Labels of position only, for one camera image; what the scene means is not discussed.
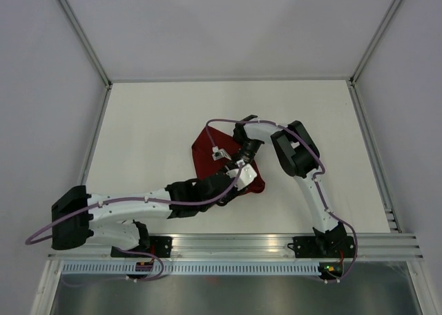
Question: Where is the dark red cloth napkin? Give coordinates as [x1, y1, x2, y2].
[191, 126, 265, 193]

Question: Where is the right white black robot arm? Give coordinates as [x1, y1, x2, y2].
[233, 115, 347, 258]

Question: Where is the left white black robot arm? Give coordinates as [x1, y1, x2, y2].
[51, 166, 256, 257]

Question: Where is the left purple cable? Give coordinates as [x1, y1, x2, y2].
[26, 166, 242, 282]

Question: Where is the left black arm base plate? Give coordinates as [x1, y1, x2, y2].
[110, 236, 173, 258]

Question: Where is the rear aluminium frame bar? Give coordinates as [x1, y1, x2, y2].
[110, 76, 353, 84]

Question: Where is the white slotted cable duct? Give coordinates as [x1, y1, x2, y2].
[61, 260, 342, 277]

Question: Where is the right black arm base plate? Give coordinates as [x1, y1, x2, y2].
[287, 236, 356, 259]

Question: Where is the right aluminium frame post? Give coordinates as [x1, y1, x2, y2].
[348, 0, 404, 86]

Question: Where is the aluminium frame post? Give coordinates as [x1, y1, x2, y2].
[348, 0, 404, 86]
[55, 0, 112, 88]

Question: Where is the aluminium mounting rail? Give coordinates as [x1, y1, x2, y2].
[48, 232, 424, 263]

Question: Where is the left aluminium frame post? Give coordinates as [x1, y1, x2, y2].
[55, 0, 112, 88]

